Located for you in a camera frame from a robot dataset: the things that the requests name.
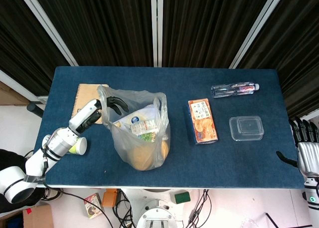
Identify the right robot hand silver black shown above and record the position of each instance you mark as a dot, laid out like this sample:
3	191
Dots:
307	155

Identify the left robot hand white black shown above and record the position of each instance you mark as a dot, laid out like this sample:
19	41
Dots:
83	114

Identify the translucent plastic shopping bag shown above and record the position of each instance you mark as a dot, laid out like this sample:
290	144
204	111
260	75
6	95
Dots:
119	143

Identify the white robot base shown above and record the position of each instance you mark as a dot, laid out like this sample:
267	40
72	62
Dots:
157	213

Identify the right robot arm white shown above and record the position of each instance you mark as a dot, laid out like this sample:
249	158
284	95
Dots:
312	200

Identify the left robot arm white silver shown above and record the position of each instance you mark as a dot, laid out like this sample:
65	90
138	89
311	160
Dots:
35	163

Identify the brown spiral notebook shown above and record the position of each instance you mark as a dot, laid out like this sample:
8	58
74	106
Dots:
83	98

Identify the white paper cup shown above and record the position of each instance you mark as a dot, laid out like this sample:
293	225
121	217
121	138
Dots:
79	146

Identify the white round lid blue logo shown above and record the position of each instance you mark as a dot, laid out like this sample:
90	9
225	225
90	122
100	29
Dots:
135	118

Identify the white labelled food packet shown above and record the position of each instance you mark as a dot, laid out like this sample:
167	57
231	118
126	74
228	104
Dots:
143	127

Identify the clear plastic food container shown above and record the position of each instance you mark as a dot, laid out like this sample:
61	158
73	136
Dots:
246	128

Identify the green food packet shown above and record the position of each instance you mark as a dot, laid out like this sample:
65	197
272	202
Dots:
147	137

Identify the large yellow bread bun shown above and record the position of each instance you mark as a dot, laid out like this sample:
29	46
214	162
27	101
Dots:
138	158

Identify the small yellow bread bun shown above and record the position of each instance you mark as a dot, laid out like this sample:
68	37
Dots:
165	149

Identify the black pleated curtain panel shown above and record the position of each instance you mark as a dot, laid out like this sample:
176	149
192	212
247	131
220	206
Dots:
211	21
17	51
99	21
299	63

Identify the small printed carton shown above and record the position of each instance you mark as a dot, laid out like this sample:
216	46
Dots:
93	206

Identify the clear plastic water bottle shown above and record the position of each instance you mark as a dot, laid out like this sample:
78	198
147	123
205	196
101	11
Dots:
231	90

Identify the blue table cloth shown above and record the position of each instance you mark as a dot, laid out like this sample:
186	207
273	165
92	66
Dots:
199	168

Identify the orange blue snack box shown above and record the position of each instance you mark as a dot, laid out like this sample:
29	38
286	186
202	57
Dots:
203	122

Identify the brown cardboard box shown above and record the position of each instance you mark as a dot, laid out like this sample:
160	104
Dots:
37	216

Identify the green block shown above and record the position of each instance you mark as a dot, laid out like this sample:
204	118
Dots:
182	197

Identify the white frame post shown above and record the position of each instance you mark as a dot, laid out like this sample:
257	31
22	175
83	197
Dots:
156	26
256	31
47	26

